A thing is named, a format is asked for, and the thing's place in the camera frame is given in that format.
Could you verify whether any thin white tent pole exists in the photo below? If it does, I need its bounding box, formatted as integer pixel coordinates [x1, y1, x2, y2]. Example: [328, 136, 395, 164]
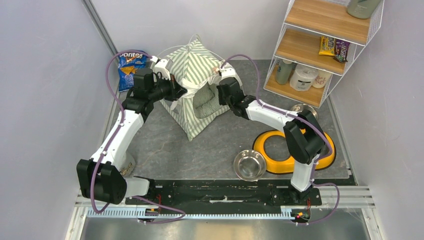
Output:
[157, 34, 225, 64]

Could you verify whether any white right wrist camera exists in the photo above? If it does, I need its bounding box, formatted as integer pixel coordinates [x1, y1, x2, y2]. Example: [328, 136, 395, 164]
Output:
[209, 67, 243, 88]

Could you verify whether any blue Doritos chip bag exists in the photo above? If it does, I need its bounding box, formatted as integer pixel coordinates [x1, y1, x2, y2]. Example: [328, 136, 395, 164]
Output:
[118, 50, 148, 93]

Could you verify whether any yellow pet bowl holder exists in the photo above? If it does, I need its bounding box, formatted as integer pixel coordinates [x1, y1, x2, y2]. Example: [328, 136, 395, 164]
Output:
[251, 129, 337, 175]

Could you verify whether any aluminium rail frame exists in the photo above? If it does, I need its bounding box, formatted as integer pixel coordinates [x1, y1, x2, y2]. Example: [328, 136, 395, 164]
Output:
[65, 186, 385, 240]

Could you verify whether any green bottle shelf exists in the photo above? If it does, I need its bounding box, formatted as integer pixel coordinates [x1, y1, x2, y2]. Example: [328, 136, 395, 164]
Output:
[275, 59, 294, 85]
[346, 0, 381, 20]

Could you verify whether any steel bowl front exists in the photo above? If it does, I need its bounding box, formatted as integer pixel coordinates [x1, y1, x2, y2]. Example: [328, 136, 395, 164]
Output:
[233, 149, 267, 182]

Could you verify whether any cream printed cup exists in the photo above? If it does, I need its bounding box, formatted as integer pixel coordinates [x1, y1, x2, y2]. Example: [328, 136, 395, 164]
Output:
[312, 70, 333, 89]

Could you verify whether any yellow candy bag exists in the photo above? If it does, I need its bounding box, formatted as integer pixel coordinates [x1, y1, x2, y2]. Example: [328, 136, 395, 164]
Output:
[318, 35, 336, 57]

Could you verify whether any white toilet paper roll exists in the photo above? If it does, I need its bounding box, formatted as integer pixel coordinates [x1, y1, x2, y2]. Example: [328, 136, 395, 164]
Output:
[289, 64, 319, 92]

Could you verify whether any dark purple candy bag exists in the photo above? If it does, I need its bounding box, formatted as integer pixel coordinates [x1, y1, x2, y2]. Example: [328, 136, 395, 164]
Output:
[333, 39, 351, 63]

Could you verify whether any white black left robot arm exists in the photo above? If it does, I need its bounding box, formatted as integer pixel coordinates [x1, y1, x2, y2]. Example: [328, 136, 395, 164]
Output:
[76, 66, 187, 205]

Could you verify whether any green striped pet tent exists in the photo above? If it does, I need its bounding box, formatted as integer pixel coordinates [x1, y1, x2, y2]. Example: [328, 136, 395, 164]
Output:
[161, 53, 230, 141]

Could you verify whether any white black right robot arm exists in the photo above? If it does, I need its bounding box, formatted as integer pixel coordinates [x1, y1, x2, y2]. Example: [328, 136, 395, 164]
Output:
[217, 77, 332, 205]

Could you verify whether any green checked pet cushion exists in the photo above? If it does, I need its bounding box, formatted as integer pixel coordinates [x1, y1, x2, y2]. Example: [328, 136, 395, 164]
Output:
[192, 84, 221, 119]

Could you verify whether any steel bowl near shelf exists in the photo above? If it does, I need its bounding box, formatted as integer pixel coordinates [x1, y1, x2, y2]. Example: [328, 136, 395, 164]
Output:
[290, 103, 319, 120]

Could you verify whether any green bottle lower shelf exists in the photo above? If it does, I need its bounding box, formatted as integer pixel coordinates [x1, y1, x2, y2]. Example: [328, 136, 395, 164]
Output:
[275, 59, 294, 85]

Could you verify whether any white wire wooden shelf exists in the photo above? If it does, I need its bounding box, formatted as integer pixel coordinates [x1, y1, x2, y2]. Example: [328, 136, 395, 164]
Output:
[263, 0, 385, 108]

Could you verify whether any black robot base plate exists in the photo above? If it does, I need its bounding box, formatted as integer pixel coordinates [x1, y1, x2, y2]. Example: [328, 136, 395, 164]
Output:
[144, 179, 323, 207]

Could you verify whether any green bottle top shelf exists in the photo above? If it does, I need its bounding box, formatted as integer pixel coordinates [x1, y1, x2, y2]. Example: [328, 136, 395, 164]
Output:
[346, 0, 381, 20]

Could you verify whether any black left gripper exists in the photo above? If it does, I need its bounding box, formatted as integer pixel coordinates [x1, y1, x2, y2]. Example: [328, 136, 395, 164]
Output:
[148, 73, 188, 103]

